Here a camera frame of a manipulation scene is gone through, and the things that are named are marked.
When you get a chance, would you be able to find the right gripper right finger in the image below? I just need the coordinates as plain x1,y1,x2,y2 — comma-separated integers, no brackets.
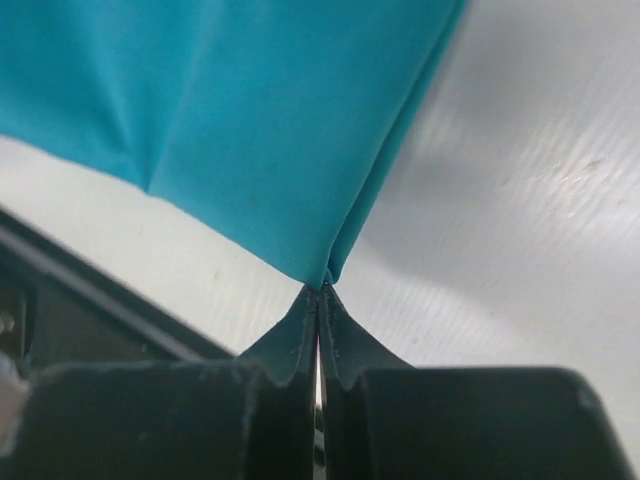
318,286,634,479

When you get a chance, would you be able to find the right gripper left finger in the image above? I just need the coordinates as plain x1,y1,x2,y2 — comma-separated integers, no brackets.
1,288,318,479

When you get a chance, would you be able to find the teal t shirt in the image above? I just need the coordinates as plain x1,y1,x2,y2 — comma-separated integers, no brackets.
1,1,465,287

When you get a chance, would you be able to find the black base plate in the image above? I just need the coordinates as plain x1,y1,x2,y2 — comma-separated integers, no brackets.
1,212,232,370

